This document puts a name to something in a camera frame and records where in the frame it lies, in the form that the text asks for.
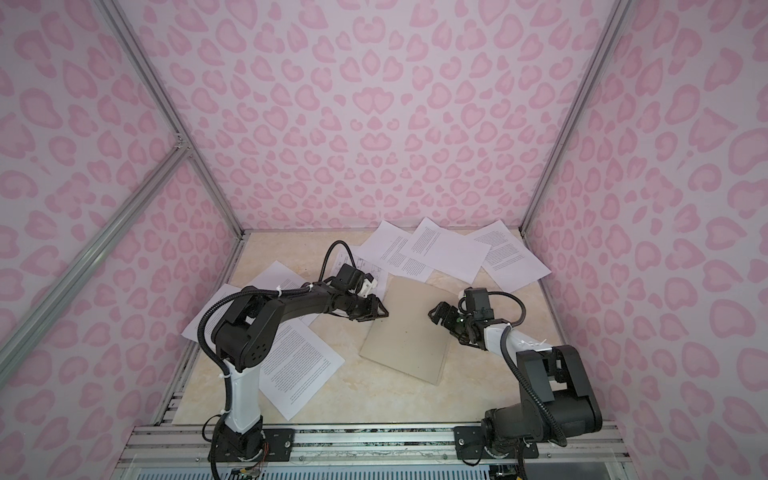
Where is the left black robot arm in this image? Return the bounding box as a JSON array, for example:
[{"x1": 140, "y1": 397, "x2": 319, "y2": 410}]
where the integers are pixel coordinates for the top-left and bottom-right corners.
[{"x1": 197, "y1": 264, "x2": 389, "y2": 471}]

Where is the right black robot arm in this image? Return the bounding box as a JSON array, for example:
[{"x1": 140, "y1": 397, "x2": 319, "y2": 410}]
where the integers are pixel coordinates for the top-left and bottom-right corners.
[{"x1": 428, "y1": 288, "x2": 603, "y2": 459}]

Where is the text sheet back overlapping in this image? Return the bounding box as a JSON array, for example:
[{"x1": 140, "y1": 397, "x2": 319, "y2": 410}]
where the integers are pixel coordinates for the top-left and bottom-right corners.
[{"x1": 404, "y1": 218, "x2": 491, "y2": 284}]

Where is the left corner aluminium post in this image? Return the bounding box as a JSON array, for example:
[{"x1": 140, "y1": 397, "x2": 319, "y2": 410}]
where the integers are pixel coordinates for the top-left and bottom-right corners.
[{"x1": 94, "y1": 0, "x2": 246, "y2": 239}]

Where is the right corner aluminium post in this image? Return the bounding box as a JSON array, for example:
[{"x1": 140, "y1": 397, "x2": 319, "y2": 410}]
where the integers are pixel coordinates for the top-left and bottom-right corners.
[{"x1": 519, "y1": 0, "x2": 637, "y2": 239}]

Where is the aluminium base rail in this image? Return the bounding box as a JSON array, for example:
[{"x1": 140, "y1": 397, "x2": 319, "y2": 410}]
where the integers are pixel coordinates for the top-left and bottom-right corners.
[{"x1": 111, "y1": 422, "x2": 638, "y2": 479}]

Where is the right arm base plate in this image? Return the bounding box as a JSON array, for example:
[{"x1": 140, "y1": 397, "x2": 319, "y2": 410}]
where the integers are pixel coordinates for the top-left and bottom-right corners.
[{"x1": 452, "y1": 425, "x2": 518, "y2": 465}]

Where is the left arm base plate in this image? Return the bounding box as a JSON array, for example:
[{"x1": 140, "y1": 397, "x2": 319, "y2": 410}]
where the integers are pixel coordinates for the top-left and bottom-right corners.
[{"x1": 209, "y1": 428, "x2": 296, "y2": 463}]

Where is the beige paper folder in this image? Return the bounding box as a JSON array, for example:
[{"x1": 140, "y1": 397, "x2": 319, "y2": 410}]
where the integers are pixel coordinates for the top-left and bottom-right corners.
[{"x1": 360, "y1": 276, "x2": 458, "y2": 385}]

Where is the text sheet centre back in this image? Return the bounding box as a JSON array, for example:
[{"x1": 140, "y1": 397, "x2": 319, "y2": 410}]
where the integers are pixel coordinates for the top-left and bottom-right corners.
[{"x1": 358, "y1": 221, "x2": 433, "y2": 283}]

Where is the diagram sheet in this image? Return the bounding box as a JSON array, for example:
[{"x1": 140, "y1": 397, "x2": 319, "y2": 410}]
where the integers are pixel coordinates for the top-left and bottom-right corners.
[{"x1": 329, "y1": 244, "x2": 390, "y2": 301}]

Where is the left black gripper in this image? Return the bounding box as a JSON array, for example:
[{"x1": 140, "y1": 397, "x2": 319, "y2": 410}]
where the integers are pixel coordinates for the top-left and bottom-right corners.
[{"x1": 345, "y1": 293, "x2": 391, "y2": 322}]

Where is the large text sheet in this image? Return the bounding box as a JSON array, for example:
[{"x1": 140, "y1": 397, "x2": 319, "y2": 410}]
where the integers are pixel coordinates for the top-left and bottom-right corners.
[{"x1": 260, "y1": 319, "x2": 344, "y2": 420}]

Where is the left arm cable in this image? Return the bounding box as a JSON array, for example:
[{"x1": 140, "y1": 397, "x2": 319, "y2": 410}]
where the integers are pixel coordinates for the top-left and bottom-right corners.
[{"x1": 196, "y1": 239, "x2": 358, "y2": 421}]

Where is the text sheet back right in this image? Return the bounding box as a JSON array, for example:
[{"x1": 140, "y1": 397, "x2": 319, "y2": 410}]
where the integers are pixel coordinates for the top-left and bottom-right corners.
[{"x1": 468, "y1": 220, "x2": 551, "y2": 293}]

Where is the diagonal aluminium frame bar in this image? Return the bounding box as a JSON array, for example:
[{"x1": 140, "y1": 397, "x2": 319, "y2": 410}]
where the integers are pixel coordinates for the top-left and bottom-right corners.
[{"x1": 1, "y1": 141, "x2": 189, "y2": 385}]

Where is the corner aluminium post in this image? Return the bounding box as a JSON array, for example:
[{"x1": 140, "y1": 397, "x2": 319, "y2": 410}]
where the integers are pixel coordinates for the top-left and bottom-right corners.
[
  {"x1": 94, "y1": 0, "x2": 246, "y2": 239},
  {"x1": 519, "y1": 0, "x2": 637, "y2": 239}
]

